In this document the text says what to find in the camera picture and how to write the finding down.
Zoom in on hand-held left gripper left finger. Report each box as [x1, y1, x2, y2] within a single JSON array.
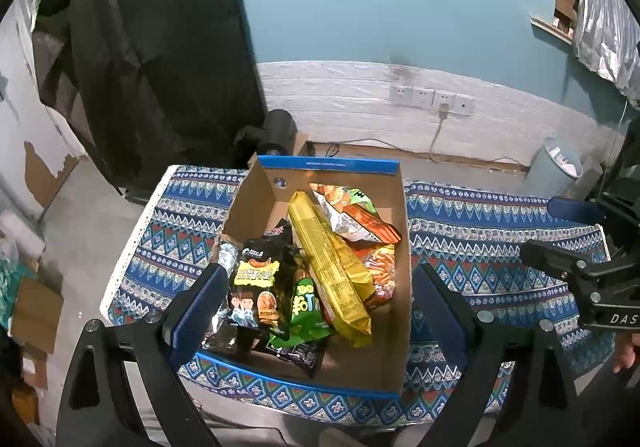
[[56, 263, 230, 447]]

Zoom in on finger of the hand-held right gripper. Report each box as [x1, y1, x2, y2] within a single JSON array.
[[549, 196, 606, 228], [520, 239, 608, 288]]

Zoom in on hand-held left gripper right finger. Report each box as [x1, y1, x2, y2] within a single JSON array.
[[412, 263, 583, 447]]

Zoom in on black cartoon snack packet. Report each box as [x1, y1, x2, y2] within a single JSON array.
[[227, 236, 301, 340]]

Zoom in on silver foil snack packet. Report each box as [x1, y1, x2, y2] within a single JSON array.
[[216, 243, 240, 280]]

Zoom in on orange stick snack packet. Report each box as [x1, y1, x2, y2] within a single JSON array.
[[357, 244, 397, 310]]

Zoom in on blue cardboard box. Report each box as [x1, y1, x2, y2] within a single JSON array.
[[195, 154, 413, 398]]

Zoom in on green pea snack packet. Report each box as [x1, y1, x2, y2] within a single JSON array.
[[267, 272, 336, 348]]

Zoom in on large yellow biscuit packet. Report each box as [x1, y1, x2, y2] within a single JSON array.
[[287, 191, 375, 349]]

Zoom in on orange and green snack packet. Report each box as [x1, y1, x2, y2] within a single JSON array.
[[310, 183, 403, 244]]

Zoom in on person's right hand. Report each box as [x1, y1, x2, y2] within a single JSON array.
[[612, 332, 640, 374]]

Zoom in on cardboard piece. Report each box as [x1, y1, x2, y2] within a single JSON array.
[[580, 157, 604, 200]]

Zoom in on grey waste bin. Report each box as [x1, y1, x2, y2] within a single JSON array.
[[525, 137, 583, 200]]

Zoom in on blue patterned tablecloth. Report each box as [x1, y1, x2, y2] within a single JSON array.
[[100, 164, 618, 428]]

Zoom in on flat cardboard box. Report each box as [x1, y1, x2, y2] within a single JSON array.
[[10, 274, 65, 353]]

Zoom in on wooden window ledge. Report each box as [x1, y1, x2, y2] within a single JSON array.
[[530, 0, 581, 45]]

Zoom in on silver foil curtain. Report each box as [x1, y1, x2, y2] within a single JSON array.
[[572, 0, 640, 110]]

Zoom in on white plastic bag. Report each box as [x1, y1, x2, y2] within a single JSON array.
[[0, 209, 46, 260]]

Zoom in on small cardboard box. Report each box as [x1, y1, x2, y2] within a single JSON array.
[[287, 132, 313, 158]]

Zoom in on black curtain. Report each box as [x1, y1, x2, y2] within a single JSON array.
[[32, 0, 268, 198]]

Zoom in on beige power cable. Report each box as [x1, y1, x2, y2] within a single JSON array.
[[428, 104, 451, 161]]

